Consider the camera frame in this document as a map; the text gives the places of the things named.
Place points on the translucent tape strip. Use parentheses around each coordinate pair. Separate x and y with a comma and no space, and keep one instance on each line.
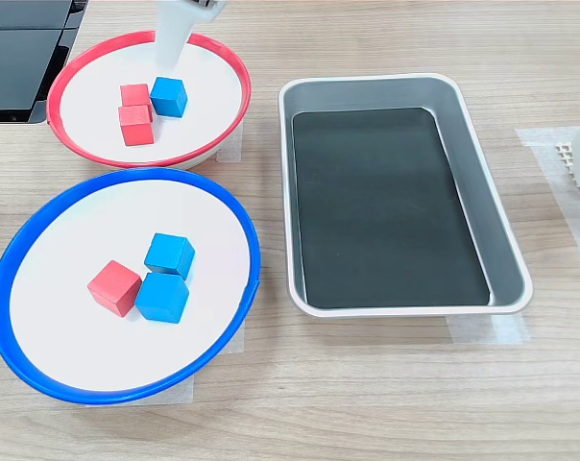
(234,342)
(232,144)
(487,330)
(554,192)
(179,391)

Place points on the blue-rimmed white plate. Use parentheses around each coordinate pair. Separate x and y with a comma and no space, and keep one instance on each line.
(79,346)

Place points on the black flat device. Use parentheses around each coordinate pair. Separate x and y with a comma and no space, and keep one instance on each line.
(16,62)

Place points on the red cube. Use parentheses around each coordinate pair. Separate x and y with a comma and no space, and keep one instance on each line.
(134,94)
(137,127)
(113,288)

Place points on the blue cube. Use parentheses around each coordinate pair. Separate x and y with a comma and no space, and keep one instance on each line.
(167,96)
(161,298)
(169,254)

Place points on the red-rimmed white plate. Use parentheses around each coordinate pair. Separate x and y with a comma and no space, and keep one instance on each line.
(93,62)

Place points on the pale perforated plate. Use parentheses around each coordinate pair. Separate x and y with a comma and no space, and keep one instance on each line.
(566,156)

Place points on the steel tray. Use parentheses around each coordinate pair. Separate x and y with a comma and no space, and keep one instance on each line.
(506,259)

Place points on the black mat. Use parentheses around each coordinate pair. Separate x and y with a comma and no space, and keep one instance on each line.
(367,216)

